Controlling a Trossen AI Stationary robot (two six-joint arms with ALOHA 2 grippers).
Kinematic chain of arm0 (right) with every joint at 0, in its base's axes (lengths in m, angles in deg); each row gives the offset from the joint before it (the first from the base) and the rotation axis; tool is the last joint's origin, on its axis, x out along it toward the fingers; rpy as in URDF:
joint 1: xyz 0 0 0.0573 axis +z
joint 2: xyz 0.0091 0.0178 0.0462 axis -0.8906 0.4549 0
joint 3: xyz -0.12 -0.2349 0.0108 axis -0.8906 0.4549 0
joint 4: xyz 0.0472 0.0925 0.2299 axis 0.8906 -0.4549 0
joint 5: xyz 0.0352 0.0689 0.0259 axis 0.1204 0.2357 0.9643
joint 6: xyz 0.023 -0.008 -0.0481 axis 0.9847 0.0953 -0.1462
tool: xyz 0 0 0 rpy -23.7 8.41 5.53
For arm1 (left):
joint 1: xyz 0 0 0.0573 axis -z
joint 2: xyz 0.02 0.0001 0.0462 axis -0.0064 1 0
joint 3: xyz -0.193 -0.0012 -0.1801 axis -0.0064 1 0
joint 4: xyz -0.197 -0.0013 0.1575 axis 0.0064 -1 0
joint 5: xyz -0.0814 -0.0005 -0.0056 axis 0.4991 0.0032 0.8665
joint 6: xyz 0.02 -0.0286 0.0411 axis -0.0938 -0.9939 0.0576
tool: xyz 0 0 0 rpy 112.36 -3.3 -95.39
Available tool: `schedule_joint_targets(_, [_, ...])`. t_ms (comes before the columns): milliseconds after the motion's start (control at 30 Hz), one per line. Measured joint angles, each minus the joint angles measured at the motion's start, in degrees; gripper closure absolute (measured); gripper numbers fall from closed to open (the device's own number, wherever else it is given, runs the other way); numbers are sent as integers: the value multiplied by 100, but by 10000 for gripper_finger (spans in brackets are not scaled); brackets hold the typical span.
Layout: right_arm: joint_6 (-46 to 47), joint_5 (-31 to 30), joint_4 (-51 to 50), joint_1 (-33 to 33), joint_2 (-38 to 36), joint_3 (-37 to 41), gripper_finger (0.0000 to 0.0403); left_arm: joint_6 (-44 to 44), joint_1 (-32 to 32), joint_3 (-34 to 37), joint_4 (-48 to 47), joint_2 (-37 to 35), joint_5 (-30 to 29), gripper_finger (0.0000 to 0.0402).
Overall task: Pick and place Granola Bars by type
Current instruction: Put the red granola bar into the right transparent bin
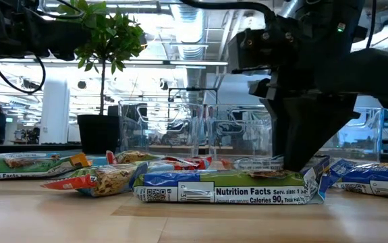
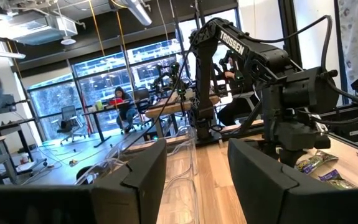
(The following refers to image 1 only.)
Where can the black round ceiling speaker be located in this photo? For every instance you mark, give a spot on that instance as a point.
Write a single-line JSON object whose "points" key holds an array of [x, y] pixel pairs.
{"points": [[164, 84], [82, 84]]}

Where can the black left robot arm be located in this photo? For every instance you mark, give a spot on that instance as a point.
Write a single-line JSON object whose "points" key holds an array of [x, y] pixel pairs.
{"points": [[11, 30]]}

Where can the green plant with black pot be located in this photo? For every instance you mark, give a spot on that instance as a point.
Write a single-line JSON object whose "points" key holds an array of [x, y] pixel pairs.
{"points": [[99, 135]]}

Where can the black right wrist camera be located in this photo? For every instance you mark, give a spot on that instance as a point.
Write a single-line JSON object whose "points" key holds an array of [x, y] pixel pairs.
{"points": [[247, 50]]}

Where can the black background monitor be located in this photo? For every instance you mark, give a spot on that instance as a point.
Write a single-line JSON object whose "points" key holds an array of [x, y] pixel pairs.
{"points": [[113, 110]]}

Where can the long ceiling light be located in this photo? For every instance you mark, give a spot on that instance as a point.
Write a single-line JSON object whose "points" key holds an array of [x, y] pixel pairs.
{"points": [[197, 63]]}

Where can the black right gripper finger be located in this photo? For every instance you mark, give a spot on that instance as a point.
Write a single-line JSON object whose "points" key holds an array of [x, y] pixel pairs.
{"points": [[308, 128]]}

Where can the orange-ended green granola bar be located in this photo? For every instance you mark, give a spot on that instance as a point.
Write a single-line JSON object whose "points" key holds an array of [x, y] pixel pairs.
{"points": [[28, 165]]}

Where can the blue-ended green granola bar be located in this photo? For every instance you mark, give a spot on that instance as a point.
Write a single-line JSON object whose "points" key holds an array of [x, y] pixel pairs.
{"points": [[230, 195], [369, 177]]}

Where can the black metal stand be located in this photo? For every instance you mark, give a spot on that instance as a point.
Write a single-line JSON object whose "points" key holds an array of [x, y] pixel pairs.
{"points": [[193, 89]]}

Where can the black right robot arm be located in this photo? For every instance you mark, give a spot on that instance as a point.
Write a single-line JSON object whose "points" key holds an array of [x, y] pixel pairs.
{"points": [[322, 30]]}

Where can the silver ventilation duct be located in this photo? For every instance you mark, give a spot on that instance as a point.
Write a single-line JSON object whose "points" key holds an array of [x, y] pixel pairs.
{"points": [[190, 33], [291, 6]]}

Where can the clear plastic bin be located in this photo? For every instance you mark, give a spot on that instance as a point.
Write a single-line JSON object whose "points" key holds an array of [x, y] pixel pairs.
{"points": [[160, 135], [365, 135], [237, 135]]}

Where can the white pillar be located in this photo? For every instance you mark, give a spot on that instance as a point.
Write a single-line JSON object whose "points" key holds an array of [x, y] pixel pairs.
{"points": [[54, 118]]}

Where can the red-ended chewy granola bar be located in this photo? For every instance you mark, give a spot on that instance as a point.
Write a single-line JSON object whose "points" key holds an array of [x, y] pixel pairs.
{"points": [[133, 156], [109, 180], [257, 162]]}

